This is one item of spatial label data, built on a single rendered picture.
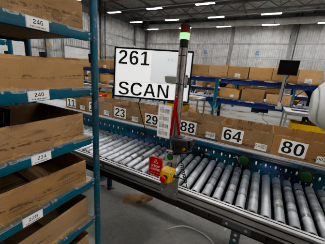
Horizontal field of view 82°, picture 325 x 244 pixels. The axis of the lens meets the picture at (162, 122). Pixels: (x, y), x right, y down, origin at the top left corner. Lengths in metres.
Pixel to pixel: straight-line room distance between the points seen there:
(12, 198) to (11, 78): 0.37
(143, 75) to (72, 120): 0.56
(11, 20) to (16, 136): 0.32
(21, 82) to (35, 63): 0.07
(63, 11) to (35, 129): 0.39
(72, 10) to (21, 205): 0.66
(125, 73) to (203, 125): 0.81
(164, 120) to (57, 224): 0.69
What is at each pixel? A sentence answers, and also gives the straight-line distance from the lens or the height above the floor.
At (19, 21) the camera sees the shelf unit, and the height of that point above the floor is 1.52.
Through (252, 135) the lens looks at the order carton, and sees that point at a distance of 1.60.
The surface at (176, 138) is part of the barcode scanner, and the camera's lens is 1.02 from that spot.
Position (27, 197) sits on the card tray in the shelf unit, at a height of 0.99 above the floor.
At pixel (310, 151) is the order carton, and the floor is 0.97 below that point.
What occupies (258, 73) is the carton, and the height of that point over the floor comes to 1.56.
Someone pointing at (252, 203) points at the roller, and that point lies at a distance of 1.26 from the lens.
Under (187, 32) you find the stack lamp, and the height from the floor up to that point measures 1.62.
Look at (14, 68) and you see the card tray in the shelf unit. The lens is 0.69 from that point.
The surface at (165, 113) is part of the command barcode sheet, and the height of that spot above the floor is 1.20.
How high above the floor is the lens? 1.42
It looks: 15 degrees down
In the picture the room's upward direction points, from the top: 4 degrees clockwise
